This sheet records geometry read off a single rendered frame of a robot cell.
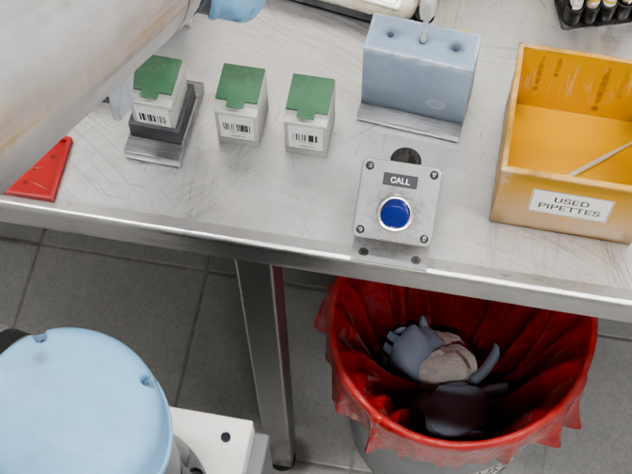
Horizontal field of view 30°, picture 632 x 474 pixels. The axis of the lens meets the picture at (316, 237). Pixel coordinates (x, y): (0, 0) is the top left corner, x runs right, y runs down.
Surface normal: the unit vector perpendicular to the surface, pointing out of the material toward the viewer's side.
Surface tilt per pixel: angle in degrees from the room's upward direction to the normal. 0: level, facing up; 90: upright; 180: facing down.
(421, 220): 30
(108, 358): 8
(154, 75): 0
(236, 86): 0
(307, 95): 0
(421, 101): 90
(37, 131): 86
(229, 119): 90
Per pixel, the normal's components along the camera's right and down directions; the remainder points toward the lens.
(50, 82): 0.92, -0.08
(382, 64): -0.26, 0.87
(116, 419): 0.13, -0.47
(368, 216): -0.10, 0.06
